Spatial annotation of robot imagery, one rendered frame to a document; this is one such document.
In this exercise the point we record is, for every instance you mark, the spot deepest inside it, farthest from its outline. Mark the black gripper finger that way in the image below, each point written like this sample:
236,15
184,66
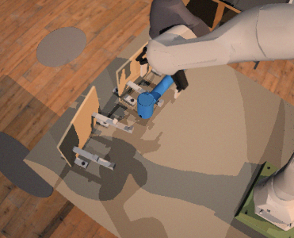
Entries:
182,83
142,62

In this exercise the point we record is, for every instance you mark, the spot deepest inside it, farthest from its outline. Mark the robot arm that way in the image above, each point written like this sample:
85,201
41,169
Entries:
262,33

